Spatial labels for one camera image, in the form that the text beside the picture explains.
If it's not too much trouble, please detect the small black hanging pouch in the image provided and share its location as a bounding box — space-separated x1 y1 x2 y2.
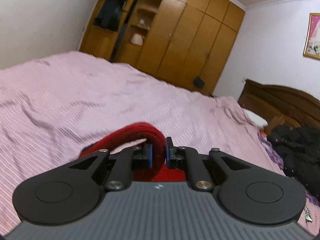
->
193 76 205 89

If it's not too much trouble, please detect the purple patterned cloth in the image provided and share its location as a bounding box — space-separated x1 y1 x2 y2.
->
258 131 319 206

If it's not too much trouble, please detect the black clothes pile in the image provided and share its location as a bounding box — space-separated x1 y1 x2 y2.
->
267 125 319 198

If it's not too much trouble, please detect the red knitted sweater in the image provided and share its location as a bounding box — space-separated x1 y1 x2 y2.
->
79 122 185 182

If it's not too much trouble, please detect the white pillow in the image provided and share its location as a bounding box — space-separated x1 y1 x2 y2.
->
242 108 268 129

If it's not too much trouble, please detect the gold framed wall picture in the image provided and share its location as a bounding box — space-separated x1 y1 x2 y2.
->
303 13 320 60

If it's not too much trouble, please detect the white pink shelf container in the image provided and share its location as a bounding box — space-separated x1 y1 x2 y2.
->
130 33 144 46

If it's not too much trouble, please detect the pink checked bed sheet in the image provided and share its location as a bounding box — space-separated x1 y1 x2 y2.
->
1 51 319 239

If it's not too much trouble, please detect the brown wooden wardrobe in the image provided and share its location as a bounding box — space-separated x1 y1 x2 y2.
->
80 0 245 95

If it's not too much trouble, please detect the dark hanging garment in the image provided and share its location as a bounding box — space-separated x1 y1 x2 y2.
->
93 0 127 31

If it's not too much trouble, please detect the dark wooden headboard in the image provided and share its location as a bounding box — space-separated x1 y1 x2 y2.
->
238 79 320 134

